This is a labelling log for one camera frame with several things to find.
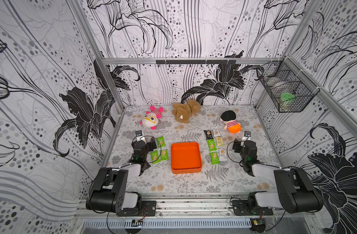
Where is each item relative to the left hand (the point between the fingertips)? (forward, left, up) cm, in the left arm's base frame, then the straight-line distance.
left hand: (148, 139), depth 93 cm
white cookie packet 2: (-7, -48, -4) cm, 49 cm away
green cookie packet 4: (-9, -11, -4) cm, 15 cm away
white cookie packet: (+11, -46, -4) cm, 47 cm away
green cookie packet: (0, -42, -4) cm, 42 cm away
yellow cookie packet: (+3, -47, -4) cm, 48 cm away
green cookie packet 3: (+2, -7, -6) cm, 10 cm away
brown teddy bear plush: (+21, -22, +4) cm, 31 cm away
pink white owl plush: (+17, +1, +1) cm, 17 cm away
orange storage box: (-9, -25, -5) cm, 27 cm away
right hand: (+2, -61, +2) cm, 61 cm away
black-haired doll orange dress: (+14, -58, -1) cm, 59 cm away
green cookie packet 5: (-11, -6, -3) cm, 13 cm away
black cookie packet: (+8, -41, -5) cm, 42 cm away
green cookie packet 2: (-9, -43, -5) cm, 44 cm away
